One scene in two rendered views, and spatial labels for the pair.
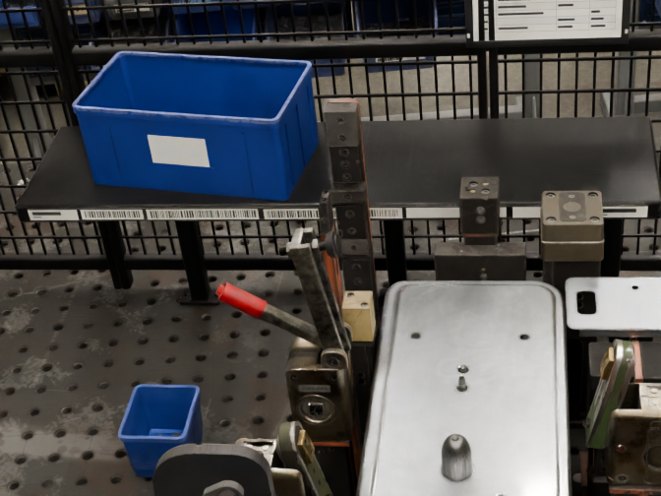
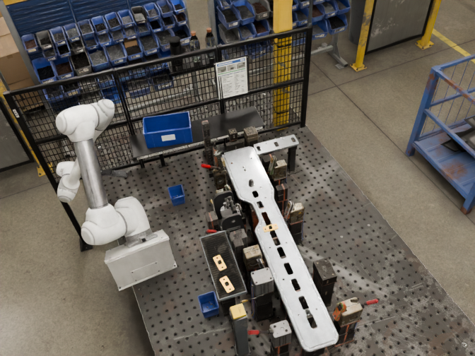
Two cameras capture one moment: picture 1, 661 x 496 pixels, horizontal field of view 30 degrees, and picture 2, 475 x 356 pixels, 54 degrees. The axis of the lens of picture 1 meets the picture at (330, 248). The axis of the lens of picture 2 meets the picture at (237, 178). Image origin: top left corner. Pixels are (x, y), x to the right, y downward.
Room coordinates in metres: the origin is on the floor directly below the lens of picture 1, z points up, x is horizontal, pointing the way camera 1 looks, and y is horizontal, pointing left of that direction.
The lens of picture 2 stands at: (-0.72, 0.76, 3.12)
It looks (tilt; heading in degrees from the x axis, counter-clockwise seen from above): 48 degrees down; 335
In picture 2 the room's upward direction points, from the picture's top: 4 degrees counter-clockwise
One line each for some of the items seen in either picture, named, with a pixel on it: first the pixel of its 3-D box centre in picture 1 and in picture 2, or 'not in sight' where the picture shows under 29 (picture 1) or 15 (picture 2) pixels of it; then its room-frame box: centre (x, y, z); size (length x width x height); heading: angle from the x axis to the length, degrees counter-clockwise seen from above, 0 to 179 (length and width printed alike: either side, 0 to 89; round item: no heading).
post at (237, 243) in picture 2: not in sight; (239, 262); (0.52, 0.19, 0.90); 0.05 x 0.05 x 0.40; 78
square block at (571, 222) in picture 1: (570, 314); (251, 150); (1.27, -0.31, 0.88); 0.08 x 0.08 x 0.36; 78
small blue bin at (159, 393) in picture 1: (164, 433); (177, 196); (1.28, 0.27, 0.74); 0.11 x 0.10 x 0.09; 168
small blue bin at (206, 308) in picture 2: not in sight; (208, 305); (0.46, 0.44, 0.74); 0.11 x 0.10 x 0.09; 168
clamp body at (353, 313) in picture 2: not in sight; (345, 321); (-0.04, -0.10, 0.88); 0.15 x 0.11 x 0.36; 78
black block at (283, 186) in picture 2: not in sight; (280, 201); (0.81, -0.26, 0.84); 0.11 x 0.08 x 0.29; 78
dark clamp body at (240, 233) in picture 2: not in sight; (239, 253); (0.58, 0.16, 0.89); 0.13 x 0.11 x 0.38; 78
